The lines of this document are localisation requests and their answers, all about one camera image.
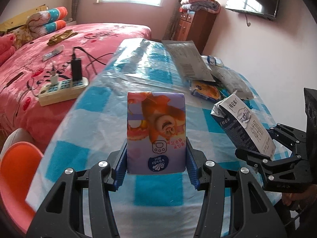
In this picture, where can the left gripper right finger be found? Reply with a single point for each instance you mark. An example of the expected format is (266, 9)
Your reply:
(234, 204)

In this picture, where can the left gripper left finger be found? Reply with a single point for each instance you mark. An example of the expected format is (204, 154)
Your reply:
(61, 212)

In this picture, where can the white blue milk carton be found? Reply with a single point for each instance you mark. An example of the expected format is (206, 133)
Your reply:
(242, 126)

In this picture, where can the white yogurt bottle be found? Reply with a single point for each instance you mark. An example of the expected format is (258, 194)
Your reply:
(232, 82)
(212, 61)

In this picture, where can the yellow tissue pack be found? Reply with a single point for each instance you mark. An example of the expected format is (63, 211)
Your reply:
(205, 91)

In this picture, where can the purple orange tissue pack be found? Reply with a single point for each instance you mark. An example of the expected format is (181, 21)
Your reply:
(156, 133)

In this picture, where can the silver foil snack bag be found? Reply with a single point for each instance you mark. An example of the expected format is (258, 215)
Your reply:
(188, 61)

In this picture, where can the person right hand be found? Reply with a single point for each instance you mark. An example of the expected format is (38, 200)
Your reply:
(308, 196)

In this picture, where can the orange plastic basin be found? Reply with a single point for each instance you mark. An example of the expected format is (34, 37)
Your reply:
(18, 166)

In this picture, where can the blue checkered tablecloth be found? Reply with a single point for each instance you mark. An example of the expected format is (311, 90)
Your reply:
(165, 205)

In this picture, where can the beige power strip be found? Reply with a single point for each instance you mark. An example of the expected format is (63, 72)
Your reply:
(62, 91)

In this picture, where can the white usb charger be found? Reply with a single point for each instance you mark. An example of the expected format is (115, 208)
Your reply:
(54, 77)

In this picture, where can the black power adapter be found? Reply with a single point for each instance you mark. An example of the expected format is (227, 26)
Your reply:
(76, 67)

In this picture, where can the pink bed cover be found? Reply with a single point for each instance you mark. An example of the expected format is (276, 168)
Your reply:
(25, 73)

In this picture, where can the small silver wrapper on bed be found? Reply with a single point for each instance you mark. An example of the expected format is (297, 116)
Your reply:
(53, 53)

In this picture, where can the brown wooden cabinet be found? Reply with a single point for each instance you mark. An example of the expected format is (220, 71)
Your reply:
(195, 27)

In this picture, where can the pink folded pillows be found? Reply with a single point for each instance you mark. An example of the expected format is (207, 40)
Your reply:
(6, 47)

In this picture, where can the olive crumpled cloth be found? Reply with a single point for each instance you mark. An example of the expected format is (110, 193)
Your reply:
(58, 38)

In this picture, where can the folded blanket on cabinet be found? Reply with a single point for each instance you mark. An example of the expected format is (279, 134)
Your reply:
(210, 6)

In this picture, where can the rolled colourful quilt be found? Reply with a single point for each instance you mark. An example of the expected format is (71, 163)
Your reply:
(45, 22)

